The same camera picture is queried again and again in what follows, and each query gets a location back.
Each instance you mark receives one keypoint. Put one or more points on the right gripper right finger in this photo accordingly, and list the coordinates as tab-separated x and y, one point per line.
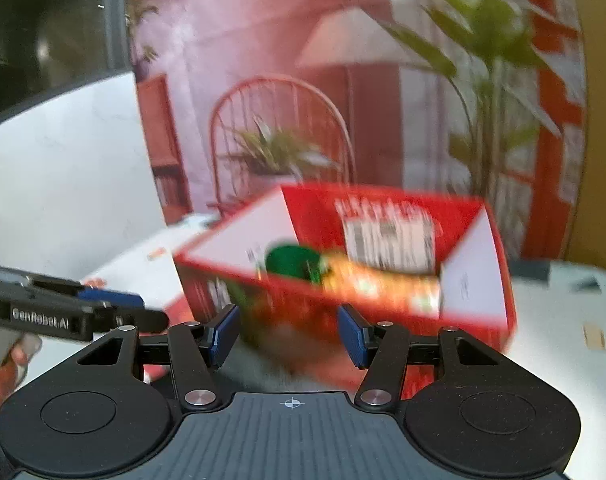
385	351

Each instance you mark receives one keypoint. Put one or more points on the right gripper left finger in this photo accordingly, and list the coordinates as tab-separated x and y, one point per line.
192	350

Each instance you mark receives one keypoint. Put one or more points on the orange floral cloth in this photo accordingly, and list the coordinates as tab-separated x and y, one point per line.
355	282

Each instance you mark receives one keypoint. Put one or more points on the green soft object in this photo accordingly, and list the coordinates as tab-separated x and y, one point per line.
296	261

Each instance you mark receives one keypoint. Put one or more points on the printed living room backdrop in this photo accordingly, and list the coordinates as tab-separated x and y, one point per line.
481	98

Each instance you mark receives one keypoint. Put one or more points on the person's left hand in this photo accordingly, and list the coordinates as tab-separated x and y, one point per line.
19	357

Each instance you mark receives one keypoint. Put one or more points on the red strawberry cardboard box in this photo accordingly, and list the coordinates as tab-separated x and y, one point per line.
289	338

